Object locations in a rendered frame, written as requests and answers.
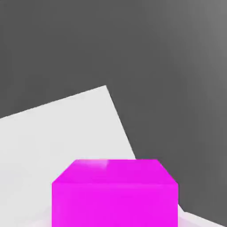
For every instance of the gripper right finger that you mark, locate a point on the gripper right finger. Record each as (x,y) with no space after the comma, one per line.
(188,220)

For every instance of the small magenta cube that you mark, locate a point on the small magenta cube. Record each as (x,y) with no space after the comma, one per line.
(115,200)

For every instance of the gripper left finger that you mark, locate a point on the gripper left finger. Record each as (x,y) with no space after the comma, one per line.
(45,219)

